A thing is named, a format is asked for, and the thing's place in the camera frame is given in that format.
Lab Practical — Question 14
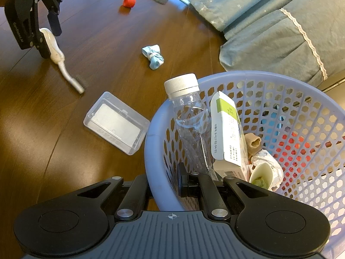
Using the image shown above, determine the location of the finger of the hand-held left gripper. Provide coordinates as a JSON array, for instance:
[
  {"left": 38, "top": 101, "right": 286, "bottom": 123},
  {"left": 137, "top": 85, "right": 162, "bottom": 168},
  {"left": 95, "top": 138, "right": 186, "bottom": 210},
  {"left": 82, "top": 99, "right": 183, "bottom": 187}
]
[
  {"left": 40, "top": 0, "right": 63, "bottom": 37},
  {"left": 34, "top": 31, "right": 52, "bottom": 59}
]

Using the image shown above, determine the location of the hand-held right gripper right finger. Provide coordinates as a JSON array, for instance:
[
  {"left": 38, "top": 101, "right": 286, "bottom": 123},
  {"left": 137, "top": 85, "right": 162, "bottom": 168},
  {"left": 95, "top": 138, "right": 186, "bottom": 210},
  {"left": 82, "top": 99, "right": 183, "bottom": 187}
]
[{"left": 177, "top": 162, "right": 270, "bottom": 220}]

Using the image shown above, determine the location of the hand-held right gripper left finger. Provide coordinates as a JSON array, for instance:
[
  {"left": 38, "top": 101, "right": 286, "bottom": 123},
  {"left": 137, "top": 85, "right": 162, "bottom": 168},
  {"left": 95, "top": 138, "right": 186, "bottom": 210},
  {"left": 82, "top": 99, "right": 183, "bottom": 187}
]
[{"left": 77, "top": 175, "right": 151, "bottom": 220}]

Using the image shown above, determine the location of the white toothbrush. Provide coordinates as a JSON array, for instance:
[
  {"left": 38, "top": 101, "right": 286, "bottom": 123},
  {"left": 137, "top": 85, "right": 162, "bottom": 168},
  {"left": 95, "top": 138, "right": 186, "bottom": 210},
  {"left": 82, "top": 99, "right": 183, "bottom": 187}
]
[{"left": 39, "top": 28, "right": 86, "bottom": 94}]

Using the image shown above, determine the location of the lavender plastic mesh basket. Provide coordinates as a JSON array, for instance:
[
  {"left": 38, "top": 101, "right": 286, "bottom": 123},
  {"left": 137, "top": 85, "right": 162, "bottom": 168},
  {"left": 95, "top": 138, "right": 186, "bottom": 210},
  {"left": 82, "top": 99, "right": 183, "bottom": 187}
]
[{"left": 144, "top": 71, "right": 345, "bottom": 249}]

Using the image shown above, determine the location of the white and green medicine box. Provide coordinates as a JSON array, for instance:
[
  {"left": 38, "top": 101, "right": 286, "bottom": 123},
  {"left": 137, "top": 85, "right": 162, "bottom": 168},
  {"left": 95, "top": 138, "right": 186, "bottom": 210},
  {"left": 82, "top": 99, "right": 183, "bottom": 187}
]
[{"left": 210, "top": 91, "right": 250, "bottom": 181}]

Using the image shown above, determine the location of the clear plastic bottle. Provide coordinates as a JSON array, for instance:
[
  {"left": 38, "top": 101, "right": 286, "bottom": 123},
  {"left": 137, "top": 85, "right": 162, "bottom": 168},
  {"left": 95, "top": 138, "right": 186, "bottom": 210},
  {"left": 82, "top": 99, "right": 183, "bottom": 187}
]
[{"left": 164, "top": 73, "right": 219, "bottom": 181}]

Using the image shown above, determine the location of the white paper cup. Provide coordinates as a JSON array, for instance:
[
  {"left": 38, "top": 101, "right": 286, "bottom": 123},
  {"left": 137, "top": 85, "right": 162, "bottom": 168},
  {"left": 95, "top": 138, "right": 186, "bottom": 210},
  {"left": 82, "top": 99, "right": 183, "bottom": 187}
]
[{"left": 249, "top": 163, "right": 275, "bottom": 190}]

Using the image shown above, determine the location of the small beige fabric sleeve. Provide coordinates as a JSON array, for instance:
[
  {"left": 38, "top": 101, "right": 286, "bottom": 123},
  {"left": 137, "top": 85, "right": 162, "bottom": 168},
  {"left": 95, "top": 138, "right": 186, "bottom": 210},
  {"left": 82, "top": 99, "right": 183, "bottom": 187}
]
[{"left": 244, "top": 133, "right": 262, "bottom": 162}]

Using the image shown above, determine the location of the white tissue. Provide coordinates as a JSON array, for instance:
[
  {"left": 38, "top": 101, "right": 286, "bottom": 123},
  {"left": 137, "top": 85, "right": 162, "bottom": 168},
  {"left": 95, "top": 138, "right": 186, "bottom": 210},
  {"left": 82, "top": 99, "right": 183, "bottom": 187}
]
[{"left": 248, "top": 149, "right": 283, "bottom": 192}]

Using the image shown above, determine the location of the clear plastic case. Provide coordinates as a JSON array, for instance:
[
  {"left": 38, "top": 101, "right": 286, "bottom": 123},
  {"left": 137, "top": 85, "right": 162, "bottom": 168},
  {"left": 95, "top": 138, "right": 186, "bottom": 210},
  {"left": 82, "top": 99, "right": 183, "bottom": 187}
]
[{"left": 83, "top": 92, "right": 151, "bottom": 155}]

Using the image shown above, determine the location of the crumpled light blue cloth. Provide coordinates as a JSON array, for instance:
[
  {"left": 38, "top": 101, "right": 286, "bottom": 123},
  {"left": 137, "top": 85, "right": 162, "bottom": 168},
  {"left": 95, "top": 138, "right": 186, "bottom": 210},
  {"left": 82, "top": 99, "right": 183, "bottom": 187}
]
[{"left": 142, "top": 44, "right": 164, "bottom": 71}]

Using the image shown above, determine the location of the grey-green lace-trimmed bed skirt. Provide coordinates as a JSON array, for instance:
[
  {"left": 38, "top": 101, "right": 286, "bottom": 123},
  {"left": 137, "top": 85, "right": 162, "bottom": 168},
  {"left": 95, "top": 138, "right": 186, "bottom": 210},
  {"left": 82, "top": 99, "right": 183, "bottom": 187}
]
[{"left": 219, "top": 0, "right": 345, "bottom": 87}]

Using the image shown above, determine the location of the teal starred curtain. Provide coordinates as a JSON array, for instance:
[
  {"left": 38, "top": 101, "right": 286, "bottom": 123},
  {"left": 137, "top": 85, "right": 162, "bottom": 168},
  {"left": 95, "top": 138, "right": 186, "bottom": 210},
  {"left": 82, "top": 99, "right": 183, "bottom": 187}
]
[{"left": 156, "top": 0, "right": 324, "bottom": 33}]

